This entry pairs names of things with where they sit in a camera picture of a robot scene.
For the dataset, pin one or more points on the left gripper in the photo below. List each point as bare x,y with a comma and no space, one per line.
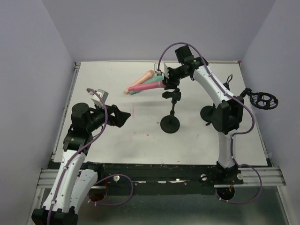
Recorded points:
111,112

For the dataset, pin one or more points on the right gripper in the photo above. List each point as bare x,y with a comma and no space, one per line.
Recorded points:
170,76

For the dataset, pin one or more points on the pink toy microphone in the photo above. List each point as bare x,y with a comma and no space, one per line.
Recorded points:
147,86

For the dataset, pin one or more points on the black round-base mic stand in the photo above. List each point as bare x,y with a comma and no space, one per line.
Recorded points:
170,123

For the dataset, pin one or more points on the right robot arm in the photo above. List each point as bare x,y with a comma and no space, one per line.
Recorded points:
226,112

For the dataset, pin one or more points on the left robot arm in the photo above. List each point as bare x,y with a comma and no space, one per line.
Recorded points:
70,159

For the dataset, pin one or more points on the teal toy microphone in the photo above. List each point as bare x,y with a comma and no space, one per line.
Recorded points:
151,80

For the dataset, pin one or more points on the peach toy microphone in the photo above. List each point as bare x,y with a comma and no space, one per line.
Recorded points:
148,75

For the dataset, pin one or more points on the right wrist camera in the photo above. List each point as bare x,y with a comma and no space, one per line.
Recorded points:
161,70

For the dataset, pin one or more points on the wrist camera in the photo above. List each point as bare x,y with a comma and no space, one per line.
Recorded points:
98,96
161,70

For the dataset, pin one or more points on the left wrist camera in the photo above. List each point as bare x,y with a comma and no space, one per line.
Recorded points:
98,96

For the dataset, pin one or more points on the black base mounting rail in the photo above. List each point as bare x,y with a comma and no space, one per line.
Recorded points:
145,179

